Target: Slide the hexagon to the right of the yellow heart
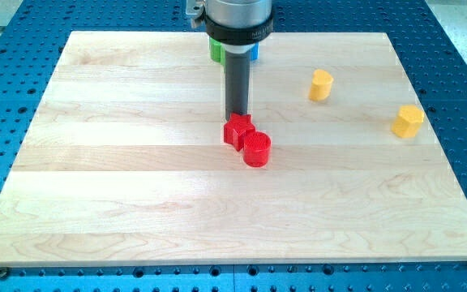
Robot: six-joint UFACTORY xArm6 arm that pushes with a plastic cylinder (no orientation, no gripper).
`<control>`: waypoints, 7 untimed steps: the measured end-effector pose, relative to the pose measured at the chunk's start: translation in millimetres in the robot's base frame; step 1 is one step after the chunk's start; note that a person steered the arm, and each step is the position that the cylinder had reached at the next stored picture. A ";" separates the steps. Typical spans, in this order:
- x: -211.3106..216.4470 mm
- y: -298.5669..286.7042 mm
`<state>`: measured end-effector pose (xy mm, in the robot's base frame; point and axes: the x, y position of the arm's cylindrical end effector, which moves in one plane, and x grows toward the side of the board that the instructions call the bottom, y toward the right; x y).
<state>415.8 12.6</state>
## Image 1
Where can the light wooden board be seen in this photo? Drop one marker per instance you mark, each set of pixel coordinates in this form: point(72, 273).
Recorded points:
point(124, 162)

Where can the yellow heart block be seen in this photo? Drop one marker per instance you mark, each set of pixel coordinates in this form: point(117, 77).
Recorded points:
point(321, 85)

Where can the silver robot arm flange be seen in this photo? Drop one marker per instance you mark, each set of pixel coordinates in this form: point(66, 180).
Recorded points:
point(237, 24)

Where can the green block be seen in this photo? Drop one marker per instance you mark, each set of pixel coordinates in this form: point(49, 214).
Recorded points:
point(217, 52)

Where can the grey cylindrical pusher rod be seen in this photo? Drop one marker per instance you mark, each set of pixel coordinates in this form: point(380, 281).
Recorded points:
point(237, 79)

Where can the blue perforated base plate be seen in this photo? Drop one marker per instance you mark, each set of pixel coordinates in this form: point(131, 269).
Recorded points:
point(33, 35)

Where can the yellow hexagon block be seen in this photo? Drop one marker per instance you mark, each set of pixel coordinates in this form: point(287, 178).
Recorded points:
point(408, 121)

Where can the blue block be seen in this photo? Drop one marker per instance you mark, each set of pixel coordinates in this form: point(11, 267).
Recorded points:
point(254, 54)

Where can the red cylinder block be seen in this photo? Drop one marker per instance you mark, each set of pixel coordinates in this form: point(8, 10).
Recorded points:
point(257, 146)

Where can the red star block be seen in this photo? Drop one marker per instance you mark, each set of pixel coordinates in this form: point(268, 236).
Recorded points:
point(236, 129)

